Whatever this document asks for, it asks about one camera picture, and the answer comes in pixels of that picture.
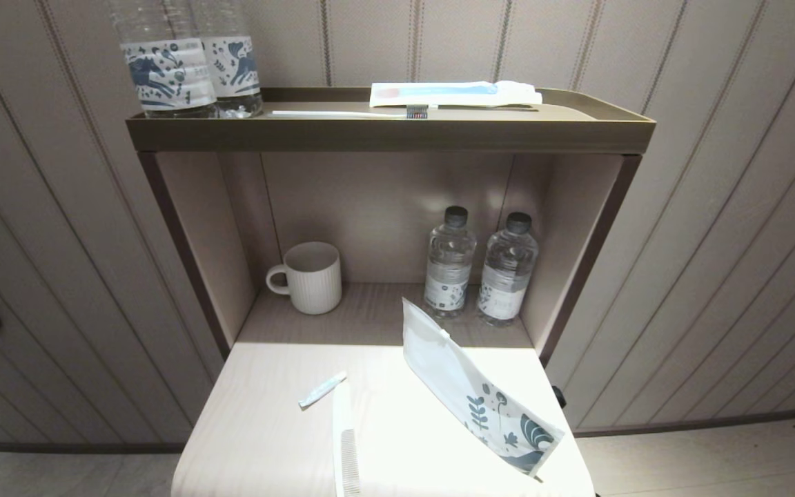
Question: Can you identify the white floral zip pouch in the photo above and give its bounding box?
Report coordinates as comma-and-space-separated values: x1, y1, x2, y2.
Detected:
401, 298, 566, 478

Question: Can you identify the small white toothpaste tube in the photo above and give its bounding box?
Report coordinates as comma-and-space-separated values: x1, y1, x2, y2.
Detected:
299, 371, 348, 409

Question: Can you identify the small clear water bottle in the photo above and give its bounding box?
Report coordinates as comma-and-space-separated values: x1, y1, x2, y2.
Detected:
477, 212, 540, 327
424, 206, 478, 320

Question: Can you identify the white ribbed mug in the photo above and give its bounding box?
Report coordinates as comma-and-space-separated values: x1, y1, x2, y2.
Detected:
266, 242, 343, 315

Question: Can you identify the brown metal shelf tray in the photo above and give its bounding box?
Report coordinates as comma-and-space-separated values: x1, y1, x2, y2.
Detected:
126, 87, 657, 155

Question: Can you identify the white toothbrush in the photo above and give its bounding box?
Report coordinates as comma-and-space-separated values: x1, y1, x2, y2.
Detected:
270, 104, 430, 120

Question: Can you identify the white wrapped blue toothbrush pack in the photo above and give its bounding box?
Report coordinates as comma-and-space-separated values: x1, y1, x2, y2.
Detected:
369, 81, 543, 109

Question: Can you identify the beige wooden shelf cabinet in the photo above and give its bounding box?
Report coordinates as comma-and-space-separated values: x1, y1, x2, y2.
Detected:
137, 148, 645, 367

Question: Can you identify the white comb in wrapper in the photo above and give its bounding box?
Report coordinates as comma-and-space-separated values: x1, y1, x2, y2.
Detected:
332, 383, 364, 497

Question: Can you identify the large bottle blue deer label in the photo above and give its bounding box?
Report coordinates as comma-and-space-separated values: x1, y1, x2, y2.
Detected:
104, 0, 219, 119
190, 0, 264, 118

